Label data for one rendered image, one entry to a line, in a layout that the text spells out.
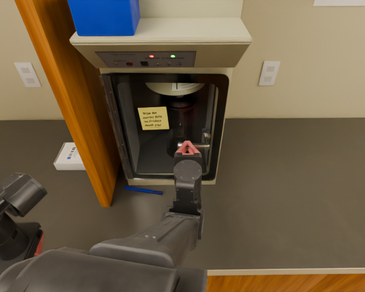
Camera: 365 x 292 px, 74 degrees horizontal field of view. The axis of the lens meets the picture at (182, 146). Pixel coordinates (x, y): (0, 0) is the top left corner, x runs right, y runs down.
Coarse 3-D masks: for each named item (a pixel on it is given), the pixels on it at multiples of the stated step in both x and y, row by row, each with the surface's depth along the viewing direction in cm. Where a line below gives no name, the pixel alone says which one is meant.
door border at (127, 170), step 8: (104, 80) 59; (104, 88) 60; (112, 88) 60; (112, 96) 62; (112, 104) 64; (112, 112) 66; (112, 120) 67; (120, 128) 69; (120, 136) 71; (120, 144) 74; (120, 152) 76; (128, 160) 79; (128, 168) 81; (128, 176) 84
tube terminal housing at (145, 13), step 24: (144, 0) 48; (168, 0) 48; (192, 0) 48; (216, 0) 48; (240, 0) 48; (120, 72) 59; (144, 72) 59; (168, 72) 59; (192, 72) 59; (216, 72) 59
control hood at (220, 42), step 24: (144, 24) 47; (168, 24) 47; (192, 24) 47; (216, 24) 47; (240, 24) 47; (96, 48) 44; (120, 48) 45; (144, 48) 45; (168, 48) 45; (192, 48) 45; (216, 48) 45; (240, 48) 45
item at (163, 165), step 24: (120, 96) 62; (144, 96) 62; (168, 96) 62; (192, 96) 61; (216, 96) 61; (120, 120) 67; (168, 120) 67; (192, 120) 67; (216, 120) 66; (144, 144) 74; (168, 144) 73; (216, 144) 73; (144, 168) 81; (168, 168) 81; (216, 168) 80
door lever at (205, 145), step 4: (204, 136) 70; (208, 136) 70; (208, 140) 68; (180, 144) 67; (192, 144) 67; (196, 144) 67; (200, 144) 67; (204, 144) 67; (208, 144) 67; (184, 148) 67; (188, 148) 67; (196, 148) 67; (200, 148) 67; (204, 148) 67; (208, 148) 67
